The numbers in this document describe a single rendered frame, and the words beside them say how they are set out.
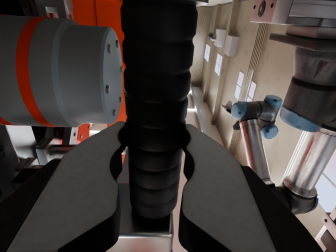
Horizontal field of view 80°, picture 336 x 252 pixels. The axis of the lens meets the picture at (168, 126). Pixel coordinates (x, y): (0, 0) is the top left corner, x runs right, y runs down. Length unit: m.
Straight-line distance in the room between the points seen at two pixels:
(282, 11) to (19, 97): 0.50
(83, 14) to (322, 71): 0.71
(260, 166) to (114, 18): 0.75
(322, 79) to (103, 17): 0.65
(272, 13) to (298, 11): 0.05
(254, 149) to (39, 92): 0.78
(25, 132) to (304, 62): 0.63
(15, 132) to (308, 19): 0.61
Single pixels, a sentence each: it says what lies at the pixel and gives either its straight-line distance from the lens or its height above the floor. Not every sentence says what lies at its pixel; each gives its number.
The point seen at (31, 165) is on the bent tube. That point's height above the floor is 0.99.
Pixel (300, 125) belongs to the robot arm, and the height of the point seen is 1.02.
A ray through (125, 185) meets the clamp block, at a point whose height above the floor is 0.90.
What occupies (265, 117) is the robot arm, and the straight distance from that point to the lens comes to 1.01.
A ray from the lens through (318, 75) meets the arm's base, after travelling 0.64.
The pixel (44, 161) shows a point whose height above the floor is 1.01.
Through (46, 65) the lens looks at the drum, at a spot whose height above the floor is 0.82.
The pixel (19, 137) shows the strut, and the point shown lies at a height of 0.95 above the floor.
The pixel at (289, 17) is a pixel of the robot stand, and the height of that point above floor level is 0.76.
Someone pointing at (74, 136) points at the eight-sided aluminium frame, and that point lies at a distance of 0.56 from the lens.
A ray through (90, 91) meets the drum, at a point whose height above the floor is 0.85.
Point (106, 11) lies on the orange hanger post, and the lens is 0.75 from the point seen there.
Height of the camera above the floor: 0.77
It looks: 29 degrees up
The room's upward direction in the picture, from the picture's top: 176 degrees counter-clockwise
